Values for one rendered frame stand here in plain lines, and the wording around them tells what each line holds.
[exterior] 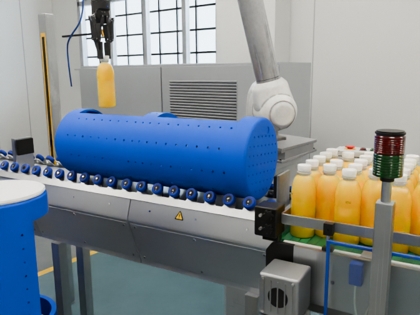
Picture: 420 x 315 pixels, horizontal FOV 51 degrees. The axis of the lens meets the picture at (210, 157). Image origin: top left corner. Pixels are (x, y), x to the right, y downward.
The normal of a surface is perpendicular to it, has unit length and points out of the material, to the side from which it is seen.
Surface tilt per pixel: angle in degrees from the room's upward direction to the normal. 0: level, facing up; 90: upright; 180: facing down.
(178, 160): 93
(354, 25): 90
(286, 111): 98
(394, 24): 90
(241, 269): 109
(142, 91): 90
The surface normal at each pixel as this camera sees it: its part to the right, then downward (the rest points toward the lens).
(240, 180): -0.47, 0.49
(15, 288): 0.56, 0.15
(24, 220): 0.80, 0.11
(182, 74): -0.61, 0.16
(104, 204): -0.48, -0.17
